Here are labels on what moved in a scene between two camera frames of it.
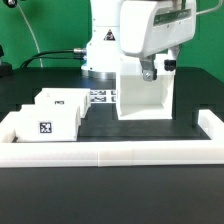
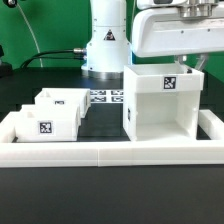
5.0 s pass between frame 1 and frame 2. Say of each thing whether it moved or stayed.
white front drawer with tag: stayed
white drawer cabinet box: moved
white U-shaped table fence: stayed
